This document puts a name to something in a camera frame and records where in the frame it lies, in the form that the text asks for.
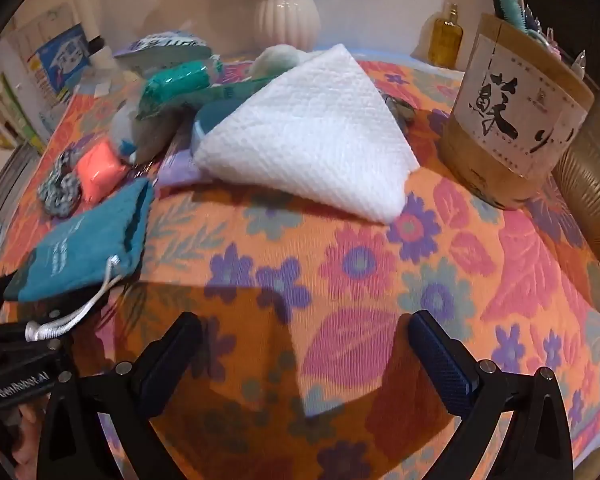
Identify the person's left hand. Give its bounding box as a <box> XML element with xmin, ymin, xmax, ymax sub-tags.
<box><xmin>14</xmin><ymin>405</ymin><xmax>39</xmax><ymax>467</ymax></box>

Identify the row of standing books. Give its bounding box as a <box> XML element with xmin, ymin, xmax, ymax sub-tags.
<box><xmin>0</xmin><ymin>2</ymin><xmax>94</xmax><ymax>153</ymax></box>

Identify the black monitor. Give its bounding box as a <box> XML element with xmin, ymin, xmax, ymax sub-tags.
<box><xmin>522</xmin><ymin>0</ymin><xmax>600</xmax><ymax>81</ymax></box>

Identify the white paper towel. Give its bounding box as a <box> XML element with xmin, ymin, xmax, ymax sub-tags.
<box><xmin>192</xmin><ymin>44</ymin><xmax>421</xmax><ymax>225</ymax></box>

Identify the orange floral blanket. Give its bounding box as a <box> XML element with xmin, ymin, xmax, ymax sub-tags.
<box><xmin>0</xmin><ymin>55</ymin><xmax>600</xmax><ymax>480</ymax></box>

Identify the dark grey fabric item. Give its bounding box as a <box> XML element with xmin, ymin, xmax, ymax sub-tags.
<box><xmin>381</xmin><ymin>92</ymin><xmax>417</xmax><ymax>126</ymax></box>

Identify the yellow oil bottle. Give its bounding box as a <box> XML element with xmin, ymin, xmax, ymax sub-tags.
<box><xmin>428</xmin><ymin>2</ymin><xmax>465</xmax><ymax>68</ymax></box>

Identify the white cylinder lamp post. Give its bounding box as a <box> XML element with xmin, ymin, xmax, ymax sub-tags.
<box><xmin>72</xmin><ymin>0</ymin><xmax>113</xmax><ymax>83</ymax></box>

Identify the brown ribbed basket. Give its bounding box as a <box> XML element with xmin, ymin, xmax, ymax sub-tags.
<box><xmin>551</xmin><ymin>77</ymin><xmax>600</xmax><ymax>281</ymax></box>

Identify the teal and white plush doll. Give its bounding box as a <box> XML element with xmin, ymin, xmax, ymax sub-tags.
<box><xmin>138</xmin><ymin>44</ymin><xmax>311</xmax><ymax>122</ymax></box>

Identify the coral orange soft packet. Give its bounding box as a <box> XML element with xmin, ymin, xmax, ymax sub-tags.
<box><xmin>76</xmin><ymin>140</ymin><xmax>130</xmax><ymax>205</ymax></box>

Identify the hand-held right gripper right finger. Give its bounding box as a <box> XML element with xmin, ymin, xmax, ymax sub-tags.
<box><xmin>407</xmin><ymin>310</ymin><xmax>576</xmax><ymax>480</ymax></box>

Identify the teal drawstring pouch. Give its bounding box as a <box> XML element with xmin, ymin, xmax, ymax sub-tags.
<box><xmin>2</xmin><ymin>177</ymin><xmax>155</xmax><ymax>342</ymax></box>

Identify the bamboo pen holder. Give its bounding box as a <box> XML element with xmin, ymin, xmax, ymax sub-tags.
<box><xmin>440</xmin><ymin>12</ymin><xmax>595</xmax><ymax>210</ymax></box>

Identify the translucent labelled plastic packet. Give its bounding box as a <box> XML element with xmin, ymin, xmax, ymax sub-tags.
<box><xmin>114</xmin><ymin>32</ymin><xmax>214</xmax><ymax>69</ymax></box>

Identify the stack of lying books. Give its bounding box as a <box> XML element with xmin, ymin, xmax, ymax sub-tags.
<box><xmin>0</xmin><ymin>141</ymin><xmax>48</xmax><ymax>226</ymax></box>

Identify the green plastic packet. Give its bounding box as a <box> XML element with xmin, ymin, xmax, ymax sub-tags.
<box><xmin>192</xmin><ymin>99</ymin><xmax>241</xmax><ymax>157</ymax></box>

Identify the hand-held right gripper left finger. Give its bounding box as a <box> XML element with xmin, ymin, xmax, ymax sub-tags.
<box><xmin>38</xmin><ymin>311</ymin><xmax>204</xmax><ymax>480</ymax></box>

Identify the black and white scrunchie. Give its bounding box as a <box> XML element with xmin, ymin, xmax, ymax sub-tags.
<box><xmin>37</xmin><ymin>149</ymin><xmax>83</xmax><ymax>218</ymax></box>

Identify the white ribbed vase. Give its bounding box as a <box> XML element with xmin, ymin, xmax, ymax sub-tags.
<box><xmin>254</xmin><ymin>0</ymin><xmax>321</xmax><ymax>54</ymax></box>

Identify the grey blue plush toy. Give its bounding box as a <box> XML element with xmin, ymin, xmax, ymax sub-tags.
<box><xmin>110</xmin><ymin>105</ymin><xmax>181</xmax><ymax>164</ymax></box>

